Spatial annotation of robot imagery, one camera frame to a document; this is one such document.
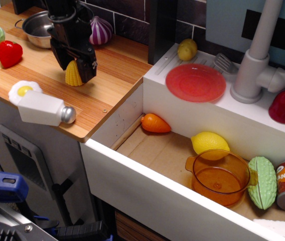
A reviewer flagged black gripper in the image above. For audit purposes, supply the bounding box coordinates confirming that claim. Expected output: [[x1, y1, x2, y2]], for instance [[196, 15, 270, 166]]
[[48, 15, 97, 83]]

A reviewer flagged yellow toy corn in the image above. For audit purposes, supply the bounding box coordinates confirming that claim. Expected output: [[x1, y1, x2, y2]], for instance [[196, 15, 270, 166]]
[[65, 60, 83, 86]]

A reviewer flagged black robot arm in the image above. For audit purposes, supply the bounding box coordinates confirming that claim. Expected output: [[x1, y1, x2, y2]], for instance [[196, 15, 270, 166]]
[[45, 1, 97, 83]]

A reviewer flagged red plastic plate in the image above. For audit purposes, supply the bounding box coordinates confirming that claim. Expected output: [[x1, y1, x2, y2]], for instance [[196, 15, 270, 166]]
[[166, 64, 226, 103]]

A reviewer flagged purple striped toy onion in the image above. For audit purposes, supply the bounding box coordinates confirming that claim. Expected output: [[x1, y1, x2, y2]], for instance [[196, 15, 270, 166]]
[[89, 16, 113, 45]]

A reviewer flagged steel pot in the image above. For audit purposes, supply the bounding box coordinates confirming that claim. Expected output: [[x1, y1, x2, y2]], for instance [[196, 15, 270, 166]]
[[15, 11, 53, 49]]

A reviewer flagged white salt shaker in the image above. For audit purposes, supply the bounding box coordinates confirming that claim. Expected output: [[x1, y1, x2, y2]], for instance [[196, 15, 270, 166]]
[[17, 90, 76, 127]]

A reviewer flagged toy fried egg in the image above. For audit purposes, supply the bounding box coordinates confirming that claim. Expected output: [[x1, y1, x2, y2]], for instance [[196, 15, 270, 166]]
[[8, 80, 43, 105]]

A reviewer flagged red toy strawberry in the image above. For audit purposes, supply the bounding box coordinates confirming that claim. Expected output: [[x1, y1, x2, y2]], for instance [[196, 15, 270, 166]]
[[0, 41, 23, 68]]

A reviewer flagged orange toy carrot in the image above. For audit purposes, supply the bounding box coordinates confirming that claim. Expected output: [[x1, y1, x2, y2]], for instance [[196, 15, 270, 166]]
[[140, 113, 171, 133]]

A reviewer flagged grey oven door panel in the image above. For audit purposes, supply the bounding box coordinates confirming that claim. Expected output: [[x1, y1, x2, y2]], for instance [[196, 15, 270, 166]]
[[0, 125, 55, 200]]

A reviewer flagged toy potato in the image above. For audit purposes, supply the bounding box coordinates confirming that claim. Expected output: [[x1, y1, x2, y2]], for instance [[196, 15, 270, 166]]
[[177, 39, 198, 61]]

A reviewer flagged grey toy spatula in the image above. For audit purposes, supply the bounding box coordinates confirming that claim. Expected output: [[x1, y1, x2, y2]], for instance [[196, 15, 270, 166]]
[[213, 53, 238, 75]]

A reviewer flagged blue clamp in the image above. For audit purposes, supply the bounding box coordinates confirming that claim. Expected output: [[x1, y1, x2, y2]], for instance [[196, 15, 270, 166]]
[[0, 172, 29, 203]]

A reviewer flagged yellow toy lemon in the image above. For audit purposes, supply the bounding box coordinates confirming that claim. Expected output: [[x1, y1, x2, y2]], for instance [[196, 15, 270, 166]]
[[191, 132, 230, 161]]

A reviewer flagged grey toy faucet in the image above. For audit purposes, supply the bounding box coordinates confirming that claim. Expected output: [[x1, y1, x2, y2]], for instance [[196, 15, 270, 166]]
[[230, 1, 285, 104]]

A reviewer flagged orange transparent plastic pot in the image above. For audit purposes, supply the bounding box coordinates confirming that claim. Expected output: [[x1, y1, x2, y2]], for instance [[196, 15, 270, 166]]
[[185, 149, 258, 207]]

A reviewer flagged green toy bitter gourd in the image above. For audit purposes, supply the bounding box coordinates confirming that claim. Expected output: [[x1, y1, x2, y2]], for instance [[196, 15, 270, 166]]
[[247, 157, 277, 210]]

